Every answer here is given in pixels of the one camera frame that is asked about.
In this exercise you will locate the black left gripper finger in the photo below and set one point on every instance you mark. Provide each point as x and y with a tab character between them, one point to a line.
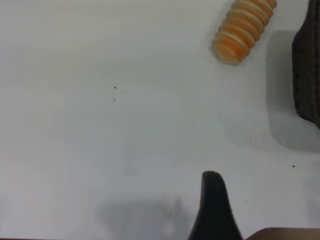
215	212

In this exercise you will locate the black woven wicker basket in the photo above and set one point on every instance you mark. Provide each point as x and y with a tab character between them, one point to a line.
308	75

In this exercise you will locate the orange ridged bread roll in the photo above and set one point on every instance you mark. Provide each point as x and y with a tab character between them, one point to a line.
243	32

